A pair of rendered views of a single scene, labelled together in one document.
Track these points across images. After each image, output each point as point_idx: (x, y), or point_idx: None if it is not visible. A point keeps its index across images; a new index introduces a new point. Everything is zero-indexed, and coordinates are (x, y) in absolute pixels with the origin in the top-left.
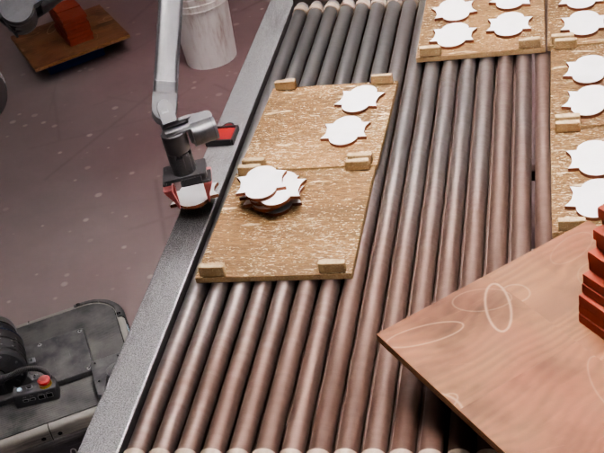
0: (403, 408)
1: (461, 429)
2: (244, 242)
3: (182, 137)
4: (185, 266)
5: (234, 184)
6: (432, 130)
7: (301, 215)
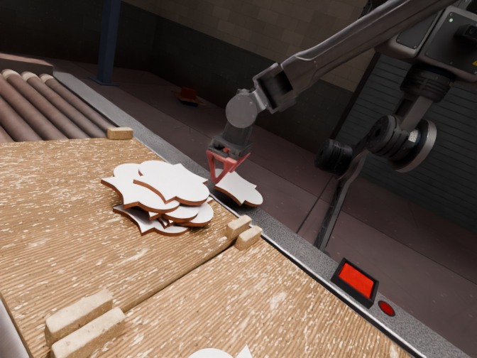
0: None
1: None
2: (128, 163)
3: (237, 93)
4: (160, 153)
5: (230, 214)
6: None
7: (96, 199)
